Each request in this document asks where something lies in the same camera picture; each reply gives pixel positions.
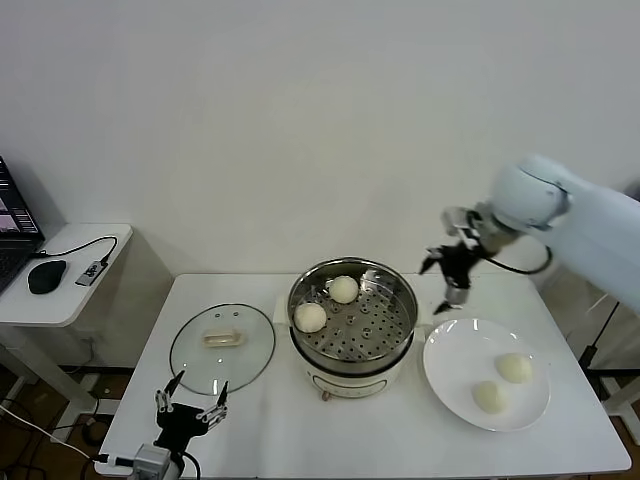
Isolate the white steamed baozi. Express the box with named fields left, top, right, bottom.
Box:
left=472, top=380, right=510, bottom=415
left=293, top=302, right=329, bottom=334
left=328, top=275, right=360, bottom=305
left=494, top=352, right=535, bottom=385

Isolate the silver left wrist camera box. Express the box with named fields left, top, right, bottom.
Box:
left=133, top=443, right=174, bottom=476

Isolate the white round plate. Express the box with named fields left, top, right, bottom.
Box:
left=422, top=318, right=552, bottom=434

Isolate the cream electric cooker base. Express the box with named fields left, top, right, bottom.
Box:
left=289, top=329, right=416, bottom=403

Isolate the glass lid with beige handle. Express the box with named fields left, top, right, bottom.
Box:
left=168, top=302, right=277, bottom=397

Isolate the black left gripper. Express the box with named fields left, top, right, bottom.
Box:
left=152, top=369, right=231, bottom=449

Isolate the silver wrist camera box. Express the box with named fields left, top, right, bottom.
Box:
left=133, top=443, right=174, bottom=476
left=441, top=205, right=484, bottom=241

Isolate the black computer mouse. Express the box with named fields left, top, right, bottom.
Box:
left=27, top=259, right=68, bottom=295

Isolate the black open laptop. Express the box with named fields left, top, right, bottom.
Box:
left=0, top=155, right=47, bottom=296

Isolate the white side table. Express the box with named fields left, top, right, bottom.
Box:
left=0, top=222, right=176, bottom=431

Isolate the stainless steel steamer pot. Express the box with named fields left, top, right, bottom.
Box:
left=273, top=257, right=434, bottom=375

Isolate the grey USB hub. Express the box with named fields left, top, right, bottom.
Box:
left=74, top=259, right=110, bottom=288

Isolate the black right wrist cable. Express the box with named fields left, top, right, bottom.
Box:
left=479, top=244, right=555, bottom=275

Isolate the white floor cable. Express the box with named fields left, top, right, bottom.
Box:
left=0, top=401, right=101, bottom=465

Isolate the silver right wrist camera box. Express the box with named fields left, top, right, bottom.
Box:
left=441, top=205, right=484, bottom=241

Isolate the black cable with adapter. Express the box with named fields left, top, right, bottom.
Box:
left=579, top=299, right=621, bottom=371

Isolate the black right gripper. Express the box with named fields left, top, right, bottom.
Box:
left=418, top=239, right=489, bottom=316

